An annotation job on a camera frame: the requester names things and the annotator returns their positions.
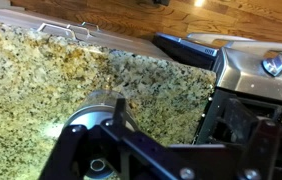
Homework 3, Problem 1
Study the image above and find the stainless steel gas stove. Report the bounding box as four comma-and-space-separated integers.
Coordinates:
152, 32, 282, 180

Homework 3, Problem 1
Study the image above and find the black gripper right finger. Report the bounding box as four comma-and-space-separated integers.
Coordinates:
224, 99, 282, 180

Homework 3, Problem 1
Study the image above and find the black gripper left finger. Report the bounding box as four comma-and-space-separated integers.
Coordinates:
39, 96, 182, 180

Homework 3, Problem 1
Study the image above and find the silver cabinet drawer handle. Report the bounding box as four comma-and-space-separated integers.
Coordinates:
36, 22, 79, 42
66, 23, 93, 39
80, 21, 101, 33

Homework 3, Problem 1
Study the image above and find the silver oven door handle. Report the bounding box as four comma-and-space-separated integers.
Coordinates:
185, 32, 282, 64

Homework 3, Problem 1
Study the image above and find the silver stove control knob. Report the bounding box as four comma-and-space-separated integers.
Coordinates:
262, 54, 282, 78

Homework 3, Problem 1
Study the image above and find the clear glass chopper cup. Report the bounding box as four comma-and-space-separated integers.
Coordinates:
80, 89, 139, 132

